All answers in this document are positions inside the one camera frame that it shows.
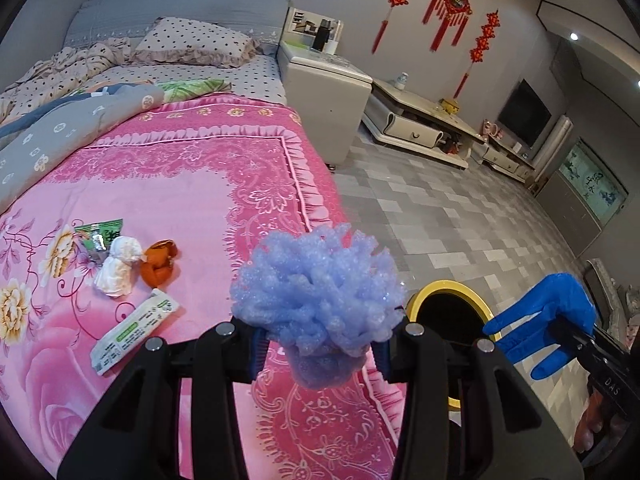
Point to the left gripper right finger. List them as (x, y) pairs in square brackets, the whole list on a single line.
[(517, 439)]

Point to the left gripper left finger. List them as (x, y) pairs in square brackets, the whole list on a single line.
[(133, 431)]

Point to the blue rubber glove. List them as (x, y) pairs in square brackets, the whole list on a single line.
[(557, 295)]

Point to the silver wipes packet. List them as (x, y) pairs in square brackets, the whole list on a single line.
[(128, 333)]

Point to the white tissue wad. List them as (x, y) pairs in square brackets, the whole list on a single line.
[(114, 278)]

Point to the orange peel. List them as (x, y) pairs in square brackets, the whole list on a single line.
[(158, 263)]

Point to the small green wrapper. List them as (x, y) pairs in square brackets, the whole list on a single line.
[(96, 238)]

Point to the purple foam net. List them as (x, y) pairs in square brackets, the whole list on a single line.
[(324, 297)]

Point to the yellow rimmed trash bin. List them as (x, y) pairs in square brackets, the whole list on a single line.
[(450, 309)]

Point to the person's right hand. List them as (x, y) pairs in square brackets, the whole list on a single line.
[(598, 417)]

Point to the fish tank cabinet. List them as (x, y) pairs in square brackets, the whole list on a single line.
[(582, 196)]

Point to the pink floral bed cover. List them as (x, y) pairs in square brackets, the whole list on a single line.
[(214, 175)]

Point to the white tv stand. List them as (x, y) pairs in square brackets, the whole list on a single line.
[(503, 159)]

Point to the white standing air conditioner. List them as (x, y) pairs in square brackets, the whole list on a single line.
[(551, 146)]

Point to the pink figurine on stand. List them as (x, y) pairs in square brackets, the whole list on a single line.
[(490, 130)]

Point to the yellow bowl ornament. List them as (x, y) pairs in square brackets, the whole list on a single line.
[(450, 106)]

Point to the grey patterned quilt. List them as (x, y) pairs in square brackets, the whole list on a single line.
[(64, 130)]

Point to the white coffee table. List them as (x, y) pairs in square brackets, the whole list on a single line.
[(404, 120)]

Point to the green floral pillow edge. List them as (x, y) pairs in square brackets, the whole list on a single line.
[(186, 90)]

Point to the small white bottle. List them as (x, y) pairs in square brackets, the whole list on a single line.
[(401, 81)]

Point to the right red knot decoration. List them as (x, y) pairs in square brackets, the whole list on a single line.
[(482, 45)]

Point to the polka dot crumpled duvet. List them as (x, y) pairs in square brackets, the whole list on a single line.
[(60, 75)]

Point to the white bedside cabinet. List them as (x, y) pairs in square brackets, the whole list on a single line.
[(328, 92)]

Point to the polka dot pillow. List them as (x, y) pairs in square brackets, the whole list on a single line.
[(192, 42)]

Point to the centre red knot decoration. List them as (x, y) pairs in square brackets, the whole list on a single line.
[(451, 14)]

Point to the white cup on cabinet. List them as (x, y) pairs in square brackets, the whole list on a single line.
[(330, 47)]

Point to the black thermos bottle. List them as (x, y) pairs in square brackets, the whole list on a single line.
[(322, 35)]

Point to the grey upholstered headboard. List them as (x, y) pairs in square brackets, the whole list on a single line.
[(101, 19)]

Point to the wall mounted television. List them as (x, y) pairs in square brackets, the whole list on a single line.
[(524, 114)]

